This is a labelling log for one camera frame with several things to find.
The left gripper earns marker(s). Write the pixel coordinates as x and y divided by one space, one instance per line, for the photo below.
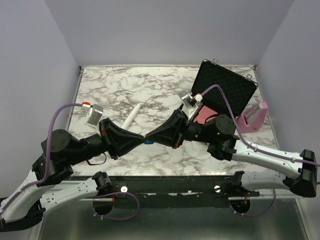
118 140

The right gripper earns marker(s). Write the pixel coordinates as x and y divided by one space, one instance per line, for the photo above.
172 132

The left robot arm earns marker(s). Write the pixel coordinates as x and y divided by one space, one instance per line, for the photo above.
27 206

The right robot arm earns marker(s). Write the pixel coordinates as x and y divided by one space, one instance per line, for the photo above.
293 171

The white cylindrical tube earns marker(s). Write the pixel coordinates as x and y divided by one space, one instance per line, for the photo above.
131 117

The black poker chip case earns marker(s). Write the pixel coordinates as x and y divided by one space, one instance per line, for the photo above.
237 89

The pink card holder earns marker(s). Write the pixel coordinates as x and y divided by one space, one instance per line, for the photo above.
252 120

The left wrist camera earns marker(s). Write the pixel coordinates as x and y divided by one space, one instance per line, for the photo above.
93 117

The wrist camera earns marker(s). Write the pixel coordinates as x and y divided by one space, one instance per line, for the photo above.
93 117
190 104

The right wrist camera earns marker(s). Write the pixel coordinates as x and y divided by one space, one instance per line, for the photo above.
190 104

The aluminium frame rail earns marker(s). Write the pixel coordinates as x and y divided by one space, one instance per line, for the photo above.
280 194

